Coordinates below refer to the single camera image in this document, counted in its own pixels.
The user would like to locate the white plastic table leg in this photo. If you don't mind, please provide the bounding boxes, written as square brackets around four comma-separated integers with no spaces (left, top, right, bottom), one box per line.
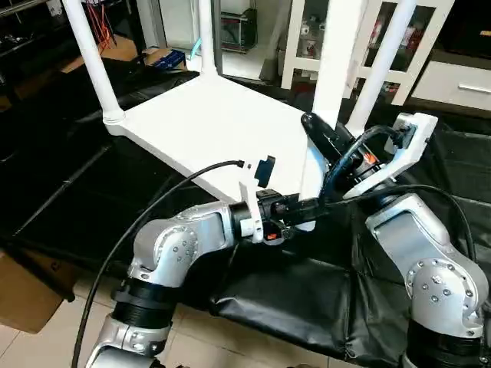
[344,0,419,135]
[63,0,126,127]
[295,0,367,231]
[198,0,222,77]

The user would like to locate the white plastic table top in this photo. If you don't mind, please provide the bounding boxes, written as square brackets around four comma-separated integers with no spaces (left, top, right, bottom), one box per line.
[104,73,338,231]

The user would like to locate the white glass door cabinet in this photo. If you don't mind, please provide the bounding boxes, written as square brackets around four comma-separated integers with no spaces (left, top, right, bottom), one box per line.
[280,0,453,104]

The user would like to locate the white drawer unit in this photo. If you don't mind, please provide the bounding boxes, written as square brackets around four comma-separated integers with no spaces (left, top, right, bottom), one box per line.
[410,61,491,112]

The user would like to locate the light blue mop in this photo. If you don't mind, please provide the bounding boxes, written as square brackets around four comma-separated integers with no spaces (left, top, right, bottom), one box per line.
[188,37,205,59]

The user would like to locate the black tv cabinet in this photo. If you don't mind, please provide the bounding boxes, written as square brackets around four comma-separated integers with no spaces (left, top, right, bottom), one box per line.
[441,0,491,71]

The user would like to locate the brown cardboard box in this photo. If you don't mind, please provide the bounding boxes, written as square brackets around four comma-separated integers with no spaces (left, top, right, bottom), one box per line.
[142,48,187,71]

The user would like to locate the white appliance cabinet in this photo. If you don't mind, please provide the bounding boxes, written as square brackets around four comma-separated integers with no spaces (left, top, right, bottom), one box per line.
[157,0,258,53]

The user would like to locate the black work mat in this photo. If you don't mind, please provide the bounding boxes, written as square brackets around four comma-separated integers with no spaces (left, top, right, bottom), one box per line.
[0,57,491,365]

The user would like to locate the brown flat cardboard sheet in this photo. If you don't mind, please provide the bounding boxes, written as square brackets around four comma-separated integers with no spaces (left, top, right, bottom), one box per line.
[0,249,66,334]

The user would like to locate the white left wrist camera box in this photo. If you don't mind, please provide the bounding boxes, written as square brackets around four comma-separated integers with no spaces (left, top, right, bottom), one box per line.
[236,156,277,244]

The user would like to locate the red cable bundle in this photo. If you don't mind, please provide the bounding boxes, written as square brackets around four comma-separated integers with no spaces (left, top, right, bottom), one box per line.
[84,0,116,44]

